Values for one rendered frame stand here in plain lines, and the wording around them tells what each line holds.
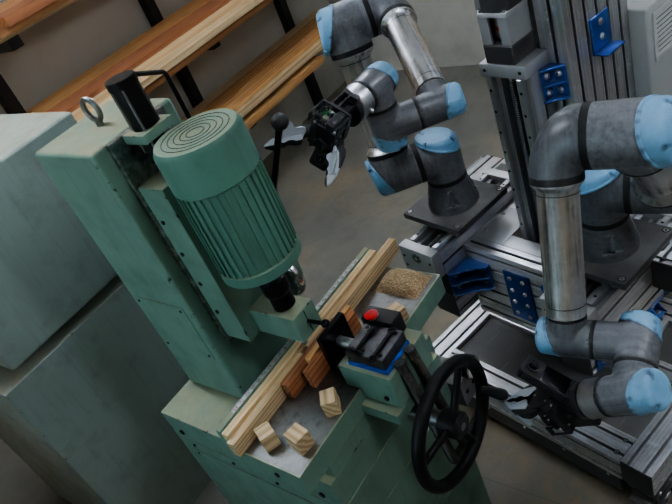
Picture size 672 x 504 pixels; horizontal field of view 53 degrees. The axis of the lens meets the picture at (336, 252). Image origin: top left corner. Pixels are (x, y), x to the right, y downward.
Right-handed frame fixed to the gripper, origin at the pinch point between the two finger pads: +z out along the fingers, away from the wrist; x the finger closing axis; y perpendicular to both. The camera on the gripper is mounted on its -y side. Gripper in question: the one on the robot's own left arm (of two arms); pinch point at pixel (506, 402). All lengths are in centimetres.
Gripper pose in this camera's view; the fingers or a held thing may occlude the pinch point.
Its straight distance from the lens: 150.6
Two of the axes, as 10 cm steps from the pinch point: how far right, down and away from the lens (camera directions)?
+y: 6.8, 7.2, 1.6
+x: 5.4, -6.4, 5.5
